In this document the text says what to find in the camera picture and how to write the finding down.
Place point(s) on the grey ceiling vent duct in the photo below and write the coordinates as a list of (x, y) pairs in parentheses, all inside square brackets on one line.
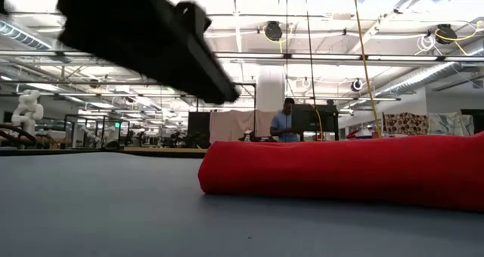
[(26, 38)]

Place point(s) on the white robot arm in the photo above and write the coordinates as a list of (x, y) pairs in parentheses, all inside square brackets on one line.
[(28, 109)]

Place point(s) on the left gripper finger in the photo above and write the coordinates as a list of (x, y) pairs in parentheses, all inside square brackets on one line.
[(204, 45), (193, 79)]

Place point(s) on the long ceiling light bar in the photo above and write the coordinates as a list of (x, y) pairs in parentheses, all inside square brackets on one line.
[(321, 56)]

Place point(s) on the red towel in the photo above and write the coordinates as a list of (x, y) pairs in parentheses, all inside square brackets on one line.
[(340, 170)]

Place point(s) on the person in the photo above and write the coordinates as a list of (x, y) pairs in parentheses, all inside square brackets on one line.
[(281, 124)]

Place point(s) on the black cage frame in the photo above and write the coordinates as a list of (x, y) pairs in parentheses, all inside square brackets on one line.
[(96, 115)]

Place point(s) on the black panel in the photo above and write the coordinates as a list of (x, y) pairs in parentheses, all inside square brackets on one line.
[(198, 130)]

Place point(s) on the floral green fabric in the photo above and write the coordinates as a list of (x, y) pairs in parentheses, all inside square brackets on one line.
[(450, 124)]

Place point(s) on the brown patterned fabric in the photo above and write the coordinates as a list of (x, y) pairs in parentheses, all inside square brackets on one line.
[(406, 124)]

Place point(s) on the beige cloth sheet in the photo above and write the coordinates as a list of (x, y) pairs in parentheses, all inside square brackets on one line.
[(234, 124)]

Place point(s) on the white pillar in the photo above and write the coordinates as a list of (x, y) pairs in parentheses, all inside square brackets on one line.
[(270, 87)]

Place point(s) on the dark cabinet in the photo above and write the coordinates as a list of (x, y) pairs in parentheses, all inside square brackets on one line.
[(474, 121)]

